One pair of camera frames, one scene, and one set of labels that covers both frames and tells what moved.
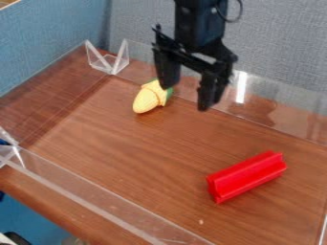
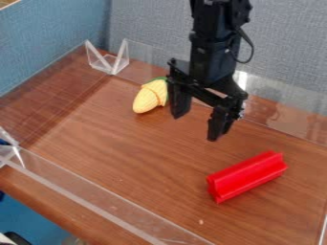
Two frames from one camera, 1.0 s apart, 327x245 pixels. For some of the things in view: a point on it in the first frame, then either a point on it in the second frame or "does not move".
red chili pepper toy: x=243 y=176 does not move
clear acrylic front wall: x=124 y=212 does not move
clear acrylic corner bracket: x=108 y=63 does not move
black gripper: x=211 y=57 → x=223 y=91
